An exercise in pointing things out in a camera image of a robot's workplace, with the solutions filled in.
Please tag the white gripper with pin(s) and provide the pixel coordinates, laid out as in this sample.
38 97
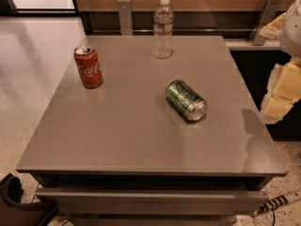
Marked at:
292 35

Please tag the green soda can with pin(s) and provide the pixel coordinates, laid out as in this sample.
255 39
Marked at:
186 100

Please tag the red Coca-Cola can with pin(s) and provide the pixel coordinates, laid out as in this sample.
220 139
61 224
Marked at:
88 66

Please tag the clear plastic water bottle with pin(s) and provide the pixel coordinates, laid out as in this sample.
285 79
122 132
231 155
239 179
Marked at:
163 27

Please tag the dark brown chair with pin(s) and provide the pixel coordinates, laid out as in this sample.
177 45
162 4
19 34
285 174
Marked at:
15 213

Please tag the right metal bracket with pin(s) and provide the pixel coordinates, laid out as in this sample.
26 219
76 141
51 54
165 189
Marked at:
267 15

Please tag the metal bracket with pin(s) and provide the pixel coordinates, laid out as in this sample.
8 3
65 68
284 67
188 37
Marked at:
125 17
267 15

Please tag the left metal bracket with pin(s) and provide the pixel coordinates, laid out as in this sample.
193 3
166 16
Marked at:
125 17

